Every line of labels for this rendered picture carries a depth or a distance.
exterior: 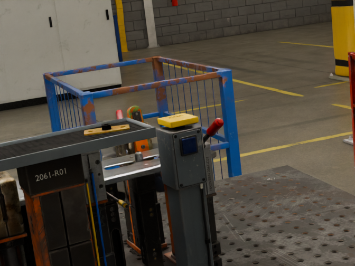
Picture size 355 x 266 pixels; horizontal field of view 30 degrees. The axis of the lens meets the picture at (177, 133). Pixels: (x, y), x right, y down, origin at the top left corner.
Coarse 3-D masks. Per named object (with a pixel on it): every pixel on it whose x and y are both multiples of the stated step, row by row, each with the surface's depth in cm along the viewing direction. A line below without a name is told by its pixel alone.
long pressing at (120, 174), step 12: (132, 156) 167; (144, 156) 165; (156, 156) 165; (120, 168) 157; (132, 168) 155; (144, 168) 153; (156, 168) 154; (108, 180) 149; (120, 180) 150; (24, 204) 141
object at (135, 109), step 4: (132, 108) 174; (136, 108) 174; (140, 108) 175; (128, 112) 174; (132, 112) 174; (136, 112) 174; (140, 112) 174; (128, 116) 174; (132, 116) 174; (136, 116) 174; (140, 116) 174; (140, 120) 174; (140, 140) 174; (144, 140) 175; (136, 144) 174; (140, 144) 174; (144, 144) 175; (148, 144) 175; (136, 148) 174; (140, 148) 174; (144, 148) 175; (148, 148) 175
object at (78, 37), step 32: (0, 0) 876; (32, 0) 890; (64, 0) 905; (96, 0) 919; (0, 32) 883; (32, 32) 897; (64, 32) 912; (96, 32) 927; (0, 64) 890; (32, 64) 905; (64, 64) 919; (96, 64) 934; (0, 96) 897; (32, 96) 912
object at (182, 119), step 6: (180, 114) 130; (186, 114) 129; (162, 120) 126; (168, 120) 125; (174, 120) 124; (180, 120) 124; (186, 120) 125; (192, 120) 125; (198, 120) 126; (168, 126) 124; (174, 126) 124; (180, 126) 126
